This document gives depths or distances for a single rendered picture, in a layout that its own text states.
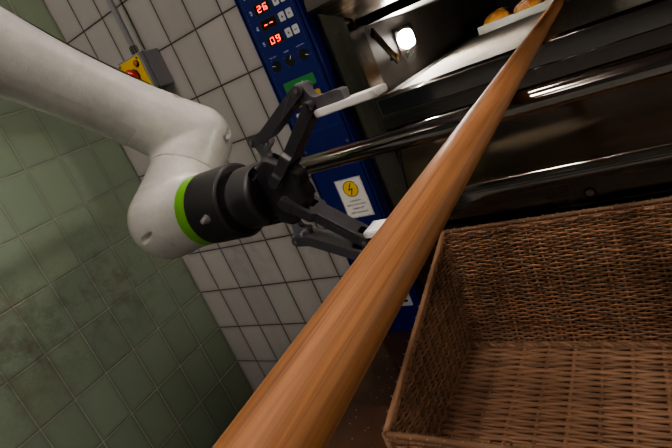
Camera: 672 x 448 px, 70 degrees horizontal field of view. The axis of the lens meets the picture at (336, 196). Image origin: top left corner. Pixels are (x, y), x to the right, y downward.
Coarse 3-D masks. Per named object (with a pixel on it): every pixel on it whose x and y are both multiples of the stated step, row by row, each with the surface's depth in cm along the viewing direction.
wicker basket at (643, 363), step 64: (448, 256) 109; (512, 256) 102; (576, 256) 94; (640, 256) 89; (448, 320) 102; (512, 320) 104; (640, 320) 90; (448, 384) 97; (512, 384) 95; (576, 384) 89; (640, 384) 83
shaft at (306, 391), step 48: (528, 48) 69; (480, 96) 48; (480, 144) 37; (432, 192) 28; (384, 240) 23; (432, 240) 25; (336, 288) 20; (384, 288) 20; (336, 336) 18; (384, 336) 20; (288, 384) 16; (336, 384) 16; (240, 432) 14; (288, 432) 14
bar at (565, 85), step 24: (600, 72) 52; (624, 72) 51; (648, 72) 50; (528, 96) 57; (552, 96) 55; (576, 96) 54; (432, 120) 64; (456, 120) 62; (504, 120) 59; (360, 144) 70; (384, 144) 68; (408, 144) 66; (312, 168) 75
